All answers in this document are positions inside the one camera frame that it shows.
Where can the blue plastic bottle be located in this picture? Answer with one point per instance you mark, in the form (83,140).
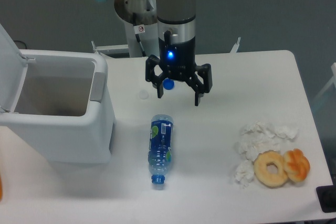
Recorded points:
(160,154)

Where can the plain ring donut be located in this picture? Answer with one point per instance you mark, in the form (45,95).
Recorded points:
(269,169)

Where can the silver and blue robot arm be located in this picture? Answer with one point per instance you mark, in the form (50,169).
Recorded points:
(163,31)

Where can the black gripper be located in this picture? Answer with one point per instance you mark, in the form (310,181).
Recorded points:
(177,62)

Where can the white trash bin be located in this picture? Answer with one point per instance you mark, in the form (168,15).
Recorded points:
(64,111)

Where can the crumpled white tissue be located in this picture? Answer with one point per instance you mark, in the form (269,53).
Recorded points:
(257,138)

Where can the orange object at left edge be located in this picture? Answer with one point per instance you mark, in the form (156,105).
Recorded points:
(1,187)

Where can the white bottle cap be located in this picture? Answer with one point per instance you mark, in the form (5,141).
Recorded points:
(143,95)

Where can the orange glazed twisted pastry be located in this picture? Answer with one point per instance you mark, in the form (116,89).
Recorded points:
(296,165)

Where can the white trash bin lid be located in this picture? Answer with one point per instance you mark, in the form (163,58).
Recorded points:
(13,72)

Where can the blue bottle cap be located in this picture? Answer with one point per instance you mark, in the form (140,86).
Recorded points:
(168,84)

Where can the black device at table edge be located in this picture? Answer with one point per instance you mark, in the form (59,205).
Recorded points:
(326,197)

